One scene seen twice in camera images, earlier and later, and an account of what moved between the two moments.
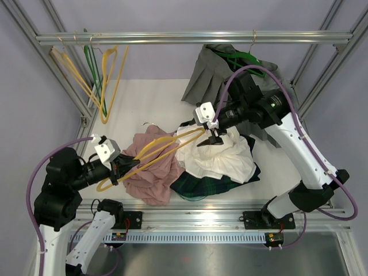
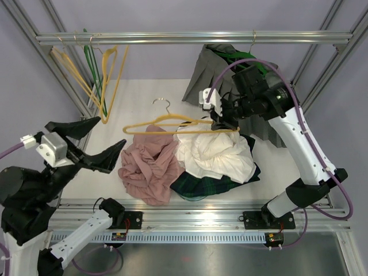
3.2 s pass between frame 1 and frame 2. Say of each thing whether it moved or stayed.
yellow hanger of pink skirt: moved
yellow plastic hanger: stayed
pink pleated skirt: stayed
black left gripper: moved
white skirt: stayed
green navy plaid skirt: stayed
